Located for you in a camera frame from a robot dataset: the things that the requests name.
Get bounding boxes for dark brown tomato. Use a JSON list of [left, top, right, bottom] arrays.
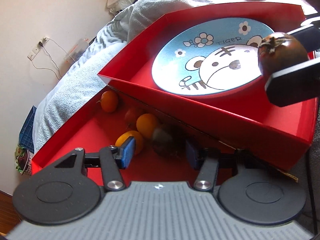
[[258, 32, 309, 81]]

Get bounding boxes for small red fruit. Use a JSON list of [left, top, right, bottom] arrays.
[[125, 108, 141, 125]]

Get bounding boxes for red box with fruits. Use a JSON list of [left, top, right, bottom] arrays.
[[31, 91, 309, 173]]

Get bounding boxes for yellow orange near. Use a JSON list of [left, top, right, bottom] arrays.
[[114, 130, 144, 156]]

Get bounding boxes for dark green tomato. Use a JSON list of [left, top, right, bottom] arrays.
[[152, 128, 174, 156]]

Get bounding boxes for orange tangerine middle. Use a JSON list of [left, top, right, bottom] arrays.
[[136, 113, 159, 139]]

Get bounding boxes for orange tangerine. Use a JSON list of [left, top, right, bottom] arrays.
[[136, 113, 159, 139], [98, 90, 119, 113]]

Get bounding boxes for orange tangerine far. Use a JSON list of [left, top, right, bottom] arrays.
[[98, 90, 119, 113]]

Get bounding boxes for light blue blanket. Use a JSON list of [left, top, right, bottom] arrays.
[[33, 0, 316, 152]]

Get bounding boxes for white dotted waste bin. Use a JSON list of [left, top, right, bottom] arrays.
[[15, 145, 34, 176]]

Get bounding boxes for blue plastic crate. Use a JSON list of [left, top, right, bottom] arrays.
[[18, 106, 36, 153]]

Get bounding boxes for red box with plate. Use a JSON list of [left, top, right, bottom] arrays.
[[99, 2, 317, 170]]

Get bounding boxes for blue tiger plate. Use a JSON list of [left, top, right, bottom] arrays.
[[151, 17, 274, 96]]

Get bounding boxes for clear plastic storage box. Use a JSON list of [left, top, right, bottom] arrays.
[[65, 38, 89, 64]]

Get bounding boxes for white wall socket strip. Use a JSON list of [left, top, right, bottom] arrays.
[[27, 37, 49, 61]]

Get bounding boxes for white charger cables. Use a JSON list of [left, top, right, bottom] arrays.
[[32, 37, 75, 81]]

